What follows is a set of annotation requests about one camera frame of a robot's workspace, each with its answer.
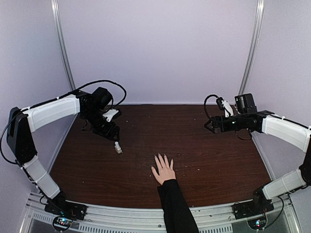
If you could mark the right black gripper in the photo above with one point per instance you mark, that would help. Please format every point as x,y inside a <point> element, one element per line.
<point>221,123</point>

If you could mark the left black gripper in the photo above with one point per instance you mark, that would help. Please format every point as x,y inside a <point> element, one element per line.
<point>109,132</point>

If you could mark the white nail polish bottle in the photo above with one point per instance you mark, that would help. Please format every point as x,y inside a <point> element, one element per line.
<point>118,147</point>

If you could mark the black sleeved forearm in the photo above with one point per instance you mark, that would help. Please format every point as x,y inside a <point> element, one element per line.
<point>177,215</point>

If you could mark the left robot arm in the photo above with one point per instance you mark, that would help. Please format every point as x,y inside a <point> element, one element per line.
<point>23,122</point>

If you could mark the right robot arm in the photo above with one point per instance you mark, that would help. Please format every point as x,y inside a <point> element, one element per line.
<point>246,116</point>

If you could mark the person's hand on table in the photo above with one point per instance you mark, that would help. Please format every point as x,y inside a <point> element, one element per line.
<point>164,170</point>

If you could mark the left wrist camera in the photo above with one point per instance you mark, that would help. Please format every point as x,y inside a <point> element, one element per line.
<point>112,114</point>

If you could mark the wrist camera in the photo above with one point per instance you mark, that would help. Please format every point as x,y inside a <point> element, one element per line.
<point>112,114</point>
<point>225,107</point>

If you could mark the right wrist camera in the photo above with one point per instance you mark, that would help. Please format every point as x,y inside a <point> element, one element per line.
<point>225,107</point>

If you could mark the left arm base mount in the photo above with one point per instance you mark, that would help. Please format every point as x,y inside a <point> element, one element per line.
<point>66,214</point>

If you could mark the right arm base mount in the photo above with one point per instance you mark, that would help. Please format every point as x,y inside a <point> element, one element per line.
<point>256,215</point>

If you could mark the right aluminium corner post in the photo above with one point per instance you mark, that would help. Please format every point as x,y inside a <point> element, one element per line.
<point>253,45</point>

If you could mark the aluminium corner post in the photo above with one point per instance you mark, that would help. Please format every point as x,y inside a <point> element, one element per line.
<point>253,45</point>
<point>61,41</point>

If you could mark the left aluminium corner post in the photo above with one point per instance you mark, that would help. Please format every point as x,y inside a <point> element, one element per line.
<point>61,41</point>

